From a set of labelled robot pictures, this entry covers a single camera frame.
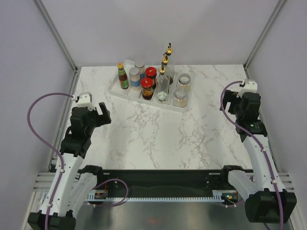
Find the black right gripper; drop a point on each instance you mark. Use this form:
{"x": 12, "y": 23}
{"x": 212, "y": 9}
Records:
{"x": 230, "y": 96}

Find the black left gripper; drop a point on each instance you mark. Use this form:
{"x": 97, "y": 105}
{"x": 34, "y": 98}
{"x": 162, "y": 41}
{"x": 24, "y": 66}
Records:
{"x": 103, "y": 119}

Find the green label sauce bottle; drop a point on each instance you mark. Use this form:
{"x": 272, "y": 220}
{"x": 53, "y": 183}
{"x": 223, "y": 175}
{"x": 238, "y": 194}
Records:
{"x": 122, "y": 76}

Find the glass jar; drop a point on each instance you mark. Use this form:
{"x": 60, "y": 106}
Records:
{"x": 180, "y": 98}
{"x": 184, "y": 81}

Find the blue label spice jar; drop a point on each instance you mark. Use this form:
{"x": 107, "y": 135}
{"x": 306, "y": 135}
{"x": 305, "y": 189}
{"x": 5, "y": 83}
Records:
{"x": 135, "y": 78}

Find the red lid sauce jar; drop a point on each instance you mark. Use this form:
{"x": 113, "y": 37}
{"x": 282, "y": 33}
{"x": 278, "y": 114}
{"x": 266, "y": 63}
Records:
{"x": 147, "y": 88}

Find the blue label seasoning jar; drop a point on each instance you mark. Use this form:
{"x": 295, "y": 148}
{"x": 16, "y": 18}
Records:
{"x": 141, "y": 66}

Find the square clear glass bottle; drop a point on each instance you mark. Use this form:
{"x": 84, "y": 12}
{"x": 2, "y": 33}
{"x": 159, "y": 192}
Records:
{"x": 162, "y": 85}

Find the square dark sauce bottle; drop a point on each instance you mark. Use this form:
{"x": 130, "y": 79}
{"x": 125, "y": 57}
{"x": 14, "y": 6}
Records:
{"x": 170, "y": 63}

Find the round glass oil bottle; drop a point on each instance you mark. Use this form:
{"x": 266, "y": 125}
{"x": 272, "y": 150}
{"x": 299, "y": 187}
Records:
{"x": 165, "y": 63}

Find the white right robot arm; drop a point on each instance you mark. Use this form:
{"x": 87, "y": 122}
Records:
{"x": 266, "y": 197}

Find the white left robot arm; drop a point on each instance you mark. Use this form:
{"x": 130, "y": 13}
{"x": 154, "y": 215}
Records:
{"x": 71, "y": 184}

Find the white compartment organizer tray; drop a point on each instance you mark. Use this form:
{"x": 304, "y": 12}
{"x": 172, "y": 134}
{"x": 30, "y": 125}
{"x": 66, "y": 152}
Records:
{"x": 133, "y": 95}

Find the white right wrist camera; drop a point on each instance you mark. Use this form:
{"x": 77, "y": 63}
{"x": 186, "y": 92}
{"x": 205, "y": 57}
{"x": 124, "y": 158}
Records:
{"x": 247, "y": 86}

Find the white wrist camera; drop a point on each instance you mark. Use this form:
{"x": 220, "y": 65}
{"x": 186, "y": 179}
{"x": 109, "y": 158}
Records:
{"x": 247, "y": 86}
{"x": 84, "y": 100}

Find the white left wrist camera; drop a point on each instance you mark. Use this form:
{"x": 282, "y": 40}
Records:
{"x": 84, "y": 100}

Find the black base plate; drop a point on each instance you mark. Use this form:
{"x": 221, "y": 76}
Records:
{"x": 163, "y": 183}

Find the white cable duct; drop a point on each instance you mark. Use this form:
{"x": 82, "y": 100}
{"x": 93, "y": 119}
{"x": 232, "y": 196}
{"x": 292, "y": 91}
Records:
{"x": 216, "y": 197}

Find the left aluminium frame post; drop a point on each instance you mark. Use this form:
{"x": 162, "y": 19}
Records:
{"x": 52, "y": 28}

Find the aluminium frame post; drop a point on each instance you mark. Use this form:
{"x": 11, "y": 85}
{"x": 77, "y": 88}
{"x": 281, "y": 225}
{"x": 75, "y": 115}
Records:
{"x": 52, "y": 28}
{"x": 268, "y": 25}

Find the right aluminium frame post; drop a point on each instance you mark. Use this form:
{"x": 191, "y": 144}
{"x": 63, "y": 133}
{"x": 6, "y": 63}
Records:
{"x": 268, "y": 25}

